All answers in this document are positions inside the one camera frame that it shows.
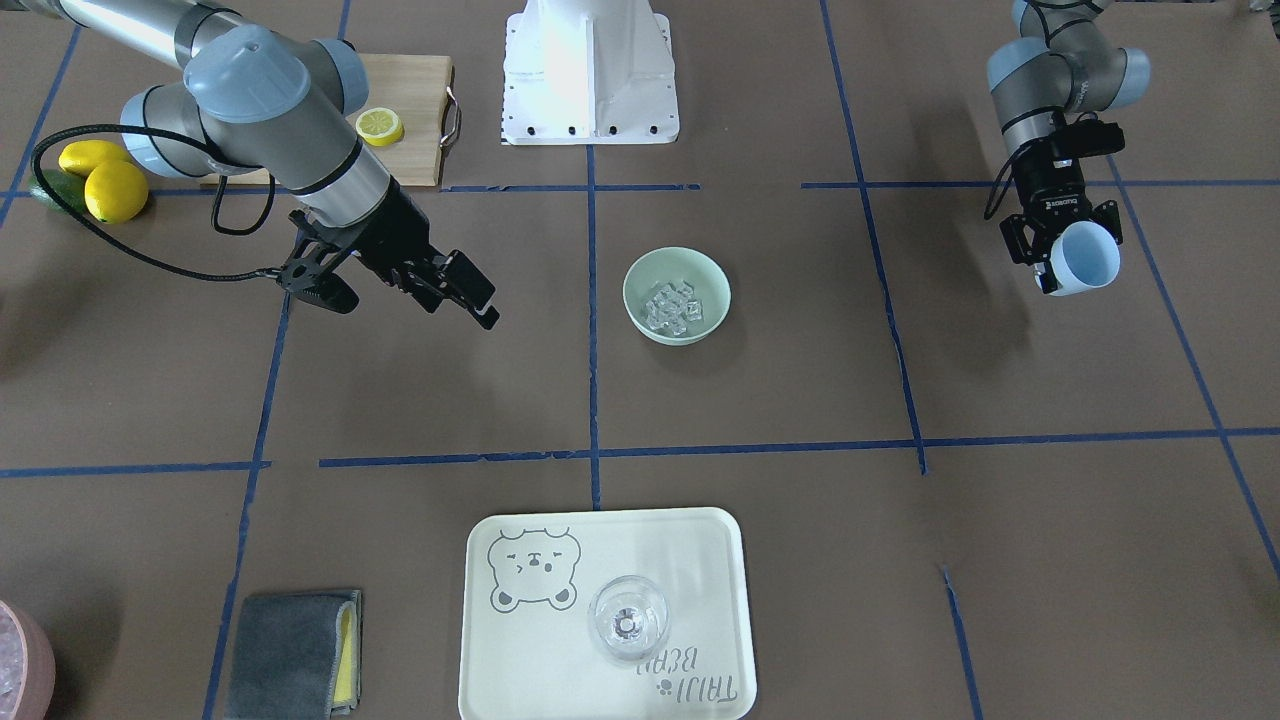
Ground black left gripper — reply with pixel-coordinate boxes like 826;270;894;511
1000;126;1126;295

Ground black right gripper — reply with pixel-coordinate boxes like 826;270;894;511
312;179;500;331

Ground light blue cup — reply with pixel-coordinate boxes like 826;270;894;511
1044;220;1121;297

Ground green bowl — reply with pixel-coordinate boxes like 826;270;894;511
622;247;732;346

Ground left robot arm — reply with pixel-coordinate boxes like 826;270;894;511
984;1;1152;297

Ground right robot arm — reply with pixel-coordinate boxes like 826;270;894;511
3;1;499;329

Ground ice cubes in green bowl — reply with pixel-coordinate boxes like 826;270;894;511
641;281;705;337

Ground pink bowl with ice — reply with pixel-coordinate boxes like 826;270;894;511
1;601;56;719

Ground lemon half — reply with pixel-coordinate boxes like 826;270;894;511
355;108;404;147

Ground wooden cutting board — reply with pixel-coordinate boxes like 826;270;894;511
200;54;454;190

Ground yellow lemon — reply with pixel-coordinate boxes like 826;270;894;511
84;160;150;224
58;138;132;179

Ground cream bear serving tray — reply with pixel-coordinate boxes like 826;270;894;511
458;507;758;719

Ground clear wine glass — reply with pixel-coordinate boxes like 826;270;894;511
588;575;672;664

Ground green lime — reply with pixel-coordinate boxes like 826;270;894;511
27;168;90;214

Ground folded grey cloth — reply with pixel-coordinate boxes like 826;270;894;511
224;588;364;719

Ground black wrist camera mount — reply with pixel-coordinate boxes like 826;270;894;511
275;210;358;314

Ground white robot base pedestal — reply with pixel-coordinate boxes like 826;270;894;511
500;1;681;146

